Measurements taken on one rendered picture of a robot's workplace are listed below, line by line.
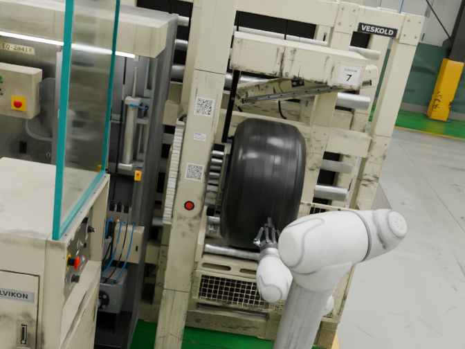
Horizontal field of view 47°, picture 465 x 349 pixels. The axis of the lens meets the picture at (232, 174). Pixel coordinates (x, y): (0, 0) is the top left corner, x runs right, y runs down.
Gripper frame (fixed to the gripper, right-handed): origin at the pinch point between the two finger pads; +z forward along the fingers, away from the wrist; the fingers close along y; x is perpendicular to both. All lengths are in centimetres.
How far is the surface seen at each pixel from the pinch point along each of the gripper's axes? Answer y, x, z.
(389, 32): -51, -63, 91
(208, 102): 32, -36, 29
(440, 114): -417, 225, 844
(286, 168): -3.5, -20.1, 12.0
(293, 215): -9.7, -2.9, 5.9
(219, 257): 16.1, 29.4, 12.9
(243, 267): 5.1, 30.1, 9.5
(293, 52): -2, -54, 58
